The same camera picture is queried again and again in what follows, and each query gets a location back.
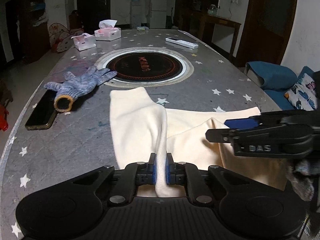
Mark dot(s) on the water dispenser with bottle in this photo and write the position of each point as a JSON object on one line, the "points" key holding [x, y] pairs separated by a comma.
{"points": [[135, 14]]}

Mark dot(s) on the right gloved hand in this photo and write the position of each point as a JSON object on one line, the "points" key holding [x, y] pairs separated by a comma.
{"points": [[302, 175]]}

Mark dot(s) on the small white tissue box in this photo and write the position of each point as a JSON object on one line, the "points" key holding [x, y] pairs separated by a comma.
{"points": [[84, 41]]}

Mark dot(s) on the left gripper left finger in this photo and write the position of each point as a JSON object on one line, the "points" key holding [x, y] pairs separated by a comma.
{"points": [[142, 173]]}

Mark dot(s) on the cream sweater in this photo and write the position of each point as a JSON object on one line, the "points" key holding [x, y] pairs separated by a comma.
{"points": [[140, 127]]}

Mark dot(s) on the white refrigerator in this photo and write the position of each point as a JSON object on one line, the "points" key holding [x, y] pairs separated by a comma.
{"points": [[157, 14]]}

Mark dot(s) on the blue sofa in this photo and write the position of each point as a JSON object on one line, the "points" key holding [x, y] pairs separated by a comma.
{"points": [[275, 80]]}

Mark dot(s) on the pink white tissue box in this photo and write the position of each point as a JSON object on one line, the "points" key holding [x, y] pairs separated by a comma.
{"points": [[107, 31]]}

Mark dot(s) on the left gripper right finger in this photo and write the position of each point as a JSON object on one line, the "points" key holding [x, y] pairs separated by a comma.
{"points": [[181, 173]]}

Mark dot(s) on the white remote control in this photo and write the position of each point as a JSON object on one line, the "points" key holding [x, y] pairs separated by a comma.
{"points": [[183, 43]]}

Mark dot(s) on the round induction cooktop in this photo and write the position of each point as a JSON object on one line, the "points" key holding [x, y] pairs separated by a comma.
{"points": [[145, 67]]}

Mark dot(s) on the dark wooden side table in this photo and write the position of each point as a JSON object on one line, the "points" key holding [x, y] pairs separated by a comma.
{"points": [[214, 28]]}

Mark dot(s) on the butterfly print cushion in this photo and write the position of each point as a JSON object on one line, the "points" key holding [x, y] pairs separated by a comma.
{"points": [[302, 95]]}

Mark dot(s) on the spotted play tent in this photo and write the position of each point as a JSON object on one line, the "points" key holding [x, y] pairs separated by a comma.
{"points": [[60, 37]]}

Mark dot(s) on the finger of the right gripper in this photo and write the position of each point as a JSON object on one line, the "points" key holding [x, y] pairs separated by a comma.
{"points": [[220, 135], [243, 123]]}

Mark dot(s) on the glass kettle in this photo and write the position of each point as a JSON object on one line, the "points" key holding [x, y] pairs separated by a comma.
{"points": [[212, 10]]}

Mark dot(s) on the red plastic stool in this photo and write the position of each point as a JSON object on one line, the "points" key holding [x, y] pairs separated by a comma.
{"points": [[3, 118]]}

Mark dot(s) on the blue knit work glove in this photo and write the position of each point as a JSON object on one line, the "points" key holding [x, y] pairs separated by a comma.
{"points": [[75, 87]]}

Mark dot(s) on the black smartphone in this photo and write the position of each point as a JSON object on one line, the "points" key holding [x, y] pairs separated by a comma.
{"points": [[44, 114]]}

